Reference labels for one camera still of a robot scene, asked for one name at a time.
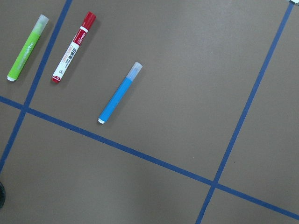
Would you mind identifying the blue highlighter pen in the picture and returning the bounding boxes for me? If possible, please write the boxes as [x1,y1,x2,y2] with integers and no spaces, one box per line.
[98,62,142,124]

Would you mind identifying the red whiteboard marker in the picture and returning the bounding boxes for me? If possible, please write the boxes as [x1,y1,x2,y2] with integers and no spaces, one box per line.
[51,11,96,83]

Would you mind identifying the green highlighter pen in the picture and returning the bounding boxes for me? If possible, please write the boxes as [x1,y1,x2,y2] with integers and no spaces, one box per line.
[7,14,49,82]

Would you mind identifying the brown table mat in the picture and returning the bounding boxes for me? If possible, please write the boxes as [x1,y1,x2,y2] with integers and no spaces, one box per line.
[0,0,299,224]

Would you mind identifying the black mesh pen cup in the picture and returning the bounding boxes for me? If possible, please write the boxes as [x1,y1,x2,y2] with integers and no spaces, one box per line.
[0,183,6,209]

